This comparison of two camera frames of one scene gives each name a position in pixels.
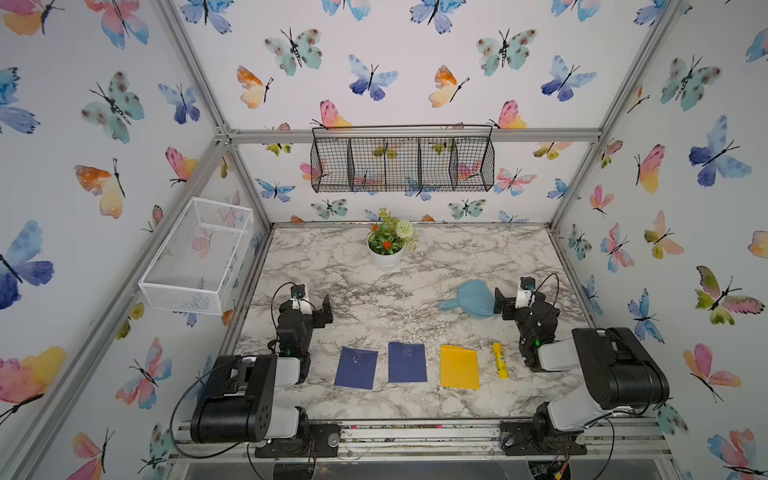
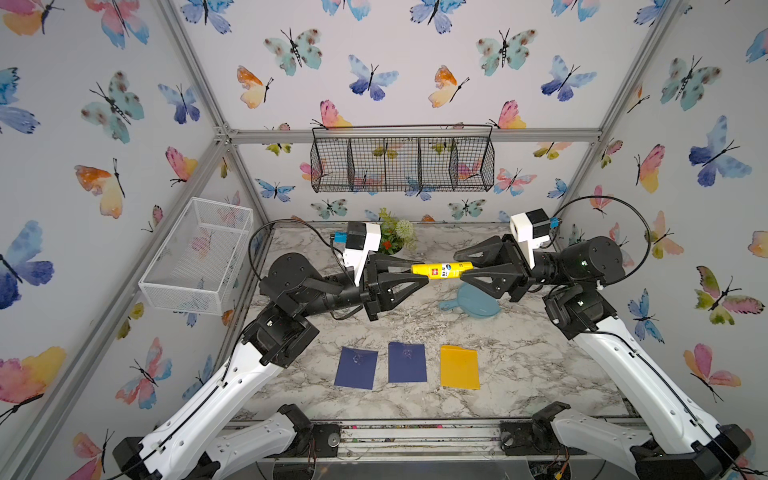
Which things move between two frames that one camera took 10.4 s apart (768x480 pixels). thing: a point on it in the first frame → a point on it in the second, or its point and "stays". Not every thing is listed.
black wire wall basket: [402, 158] stays
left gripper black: [318, 321] → [372, 281]
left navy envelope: [356, 368] stays
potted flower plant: [387, 239] stays
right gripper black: [501, 301] → [513, 279]
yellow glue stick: [502, 367] → [448, 270]
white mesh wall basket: [199, 266] stays
